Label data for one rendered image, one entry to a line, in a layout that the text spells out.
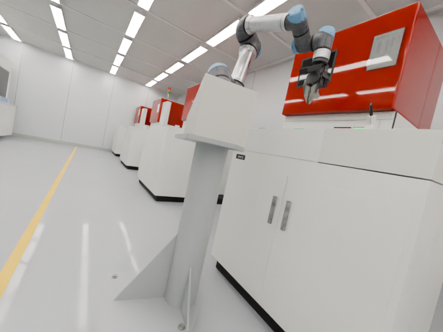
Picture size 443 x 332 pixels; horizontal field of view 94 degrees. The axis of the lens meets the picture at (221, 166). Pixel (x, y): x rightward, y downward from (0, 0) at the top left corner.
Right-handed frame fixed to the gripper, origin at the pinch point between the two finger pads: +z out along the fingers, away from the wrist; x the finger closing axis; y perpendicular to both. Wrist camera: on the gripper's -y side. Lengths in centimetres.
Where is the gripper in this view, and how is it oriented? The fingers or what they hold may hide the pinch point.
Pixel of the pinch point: (308, 101)
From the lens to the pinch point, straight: 113.5
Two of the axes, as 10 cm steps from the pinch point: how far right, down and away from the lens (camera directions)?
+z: -2.1, 9.8, 0.5
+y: 8.2, 1.5, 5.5
